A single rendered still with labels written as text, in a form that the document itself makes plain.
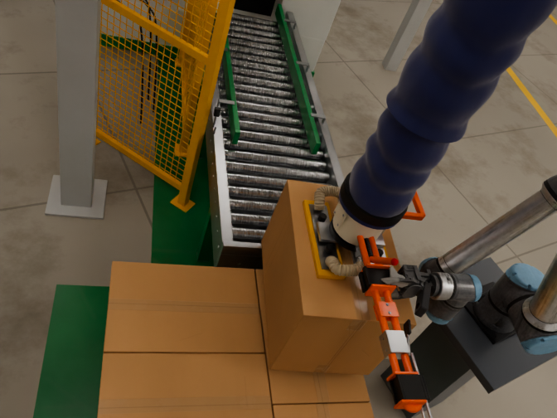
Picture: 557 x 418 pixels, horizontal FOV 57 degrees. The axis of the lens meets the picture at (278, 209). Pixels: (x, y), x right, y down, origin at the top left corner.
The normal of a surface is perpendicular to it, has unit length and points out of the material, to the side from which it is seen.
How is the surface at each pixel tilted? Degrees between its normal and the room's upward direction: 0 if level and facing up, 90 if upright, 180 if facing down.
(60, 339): 0
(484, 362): 0
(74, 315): 0
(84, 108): 90
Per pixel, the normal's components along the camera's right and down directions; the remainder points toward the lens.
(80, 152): 0.14, 0.75
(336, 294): 0.28, -0.65
